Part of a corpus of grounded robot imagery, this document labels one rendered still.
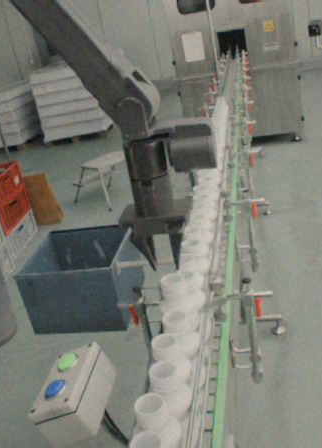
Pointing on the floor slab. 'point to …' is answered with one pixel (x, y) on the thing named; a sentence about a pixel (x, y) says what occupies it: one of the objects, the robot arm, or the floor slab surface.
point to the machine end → (287, 70)
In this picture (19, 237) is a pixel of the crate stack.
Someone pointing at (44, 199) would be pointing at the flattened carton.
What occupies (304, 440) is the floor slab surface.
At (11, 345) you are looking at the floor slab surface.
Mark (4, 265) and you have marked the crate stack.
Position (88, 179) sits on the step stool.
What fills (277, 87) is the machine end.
